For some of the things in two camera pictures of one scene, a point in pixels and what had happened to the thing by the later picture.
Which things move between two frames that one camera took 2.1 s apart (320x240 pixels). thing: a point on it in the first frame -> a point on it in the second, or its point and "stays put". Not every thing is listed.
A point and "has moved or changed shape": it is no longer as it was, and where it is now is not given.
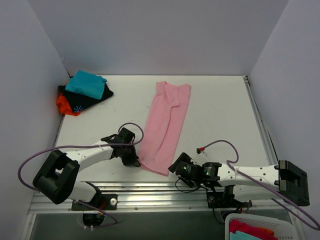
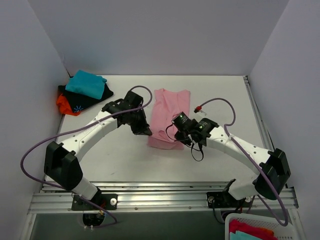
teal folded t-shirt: (88, 83) stays put
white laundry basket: (283, 228) stays put
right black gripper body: (175, 163) -> (183, 136)
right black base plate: (224, 200) stays put
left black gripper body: (131, 155) -> (139, 125)
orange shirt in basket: (267, 230) stays put
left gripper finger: (129, 157) -> (140, 126)
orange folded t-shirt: (65, 107) stays put
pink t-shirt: (165, 126) has moved or changed shape
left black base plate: (100, 201) stays put
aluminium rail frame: (167, 197) stays put
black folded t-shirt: (78, 101) stays put
